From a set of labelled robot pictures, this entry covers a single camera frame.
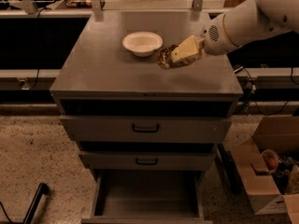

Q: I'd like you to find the black power cable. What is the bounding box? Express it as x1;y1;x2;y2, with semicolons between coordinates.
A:
30;7;48;91

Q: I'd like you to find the black cables right side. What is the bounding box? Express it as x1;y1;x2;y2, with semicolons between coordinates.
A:
233;64;291;116

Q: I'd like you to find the black cabinet leg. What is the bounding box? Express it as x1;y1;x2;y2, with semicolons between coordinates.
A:
218;144;241;194

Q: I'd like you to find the grey top drawer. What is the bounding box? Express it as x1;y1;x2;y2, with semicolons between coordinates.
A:
60;115;232;143

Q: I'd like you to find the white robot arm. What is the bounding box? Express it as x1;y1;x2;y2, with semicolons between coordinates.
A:
171;0;299;64

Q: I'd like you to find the black chair leg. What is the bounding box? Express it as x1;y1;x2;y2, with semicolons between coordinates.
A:
22;183;50;224

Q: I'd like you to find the plastic cup with orange fruit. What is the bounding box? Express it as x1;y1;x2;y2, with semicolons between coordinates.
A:
262;149;278;173

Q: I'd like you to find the grey middle drawer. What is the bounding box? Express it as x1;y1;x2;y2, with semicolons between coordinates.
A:
78;151;215;171

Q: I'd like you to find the grey drawer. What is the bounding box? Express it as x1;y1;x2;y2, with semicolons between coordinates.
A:
78;151;215;171
81;170;213;224
60;115;232;143

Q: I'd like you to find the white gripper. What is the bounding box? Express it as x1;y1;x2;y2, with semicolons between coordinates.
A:
171;13;238;63

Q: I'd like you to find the brown cardboard box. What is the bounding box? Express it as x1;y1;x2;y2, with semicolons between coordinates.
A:
231;117;299;224

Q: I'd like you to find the grey bottom drawer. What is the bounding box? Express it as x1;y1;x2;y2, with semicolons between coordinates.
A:
81;170;213;224

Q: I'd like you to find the orange soda can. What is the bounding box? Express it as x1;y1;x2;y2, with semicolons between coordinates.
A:
157;45;193;70

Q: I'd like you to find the white paper bowl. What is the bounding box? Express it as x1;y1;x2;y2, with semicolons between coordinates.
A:
122;32;163;57

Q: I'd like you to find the grey drawer cabinet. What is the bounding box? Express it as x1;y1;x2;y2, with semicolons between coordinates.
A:
49;10;244;224

